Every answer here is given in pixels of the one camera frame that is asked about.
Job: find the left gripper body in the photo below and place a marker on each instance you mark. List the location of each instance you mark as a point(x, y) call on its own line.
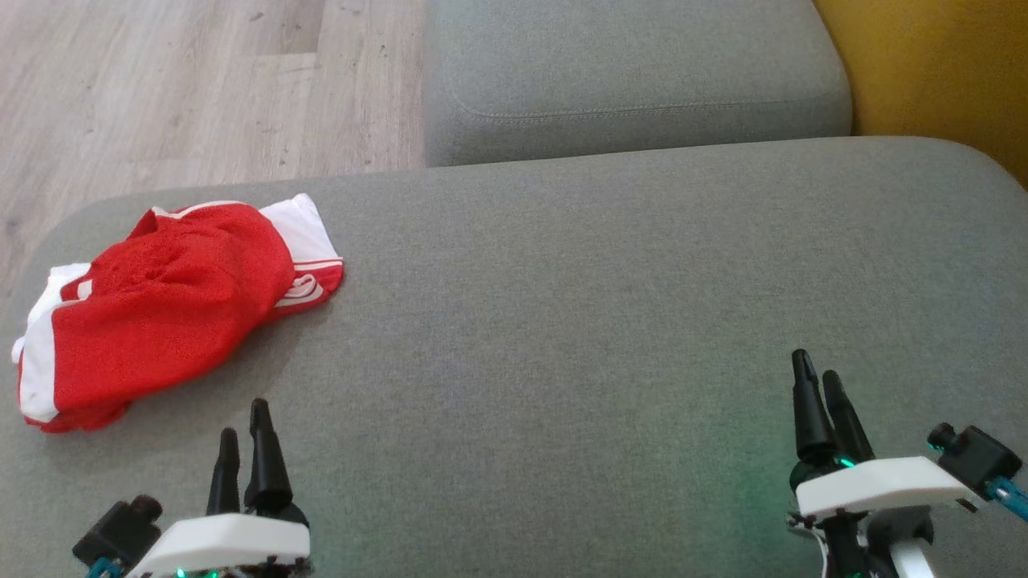
point(225, 546)

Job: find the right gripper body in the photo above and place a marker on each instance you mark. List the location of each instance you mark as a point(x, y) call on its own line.
point(875, 484)

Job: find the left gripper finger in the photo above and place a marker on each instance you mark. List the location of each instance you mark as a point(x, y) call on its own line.
point(267, 466)
point(226, 478)

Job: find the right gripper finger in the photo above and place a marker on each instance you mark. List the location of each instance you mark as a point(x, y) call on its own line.
point(850, 425)
point(809, 417)

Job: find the red and white shirt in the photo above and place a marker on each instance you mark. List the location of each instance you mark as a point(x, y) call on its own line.
point(161, 321)

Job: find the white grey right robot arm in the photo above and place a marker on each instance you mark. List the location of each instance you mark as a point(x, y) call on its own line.
point(903, 546)

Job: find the large grey sofa seat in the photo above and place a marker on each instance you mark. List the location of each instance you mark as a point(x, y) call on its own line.
point(562, 361)

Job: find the yellow sofa cushion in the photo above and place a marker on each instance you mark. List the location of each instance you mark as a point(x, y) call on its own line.
point(948, 64)

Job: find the grey sofa cushion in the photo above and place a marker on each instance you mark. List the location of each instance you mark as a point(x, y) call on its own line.
point(626, 64)

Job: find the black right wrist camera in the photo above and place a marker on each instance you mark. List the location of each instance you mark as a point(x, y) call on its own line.
point(976, 459)

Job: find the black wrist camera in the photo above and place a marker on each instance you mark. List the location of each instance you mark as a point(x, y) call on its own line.
point(120, 531)
point(976, 459)

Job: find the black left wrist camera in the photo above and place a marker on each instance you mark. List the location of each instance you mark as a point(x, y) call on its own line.
point(120, 531)

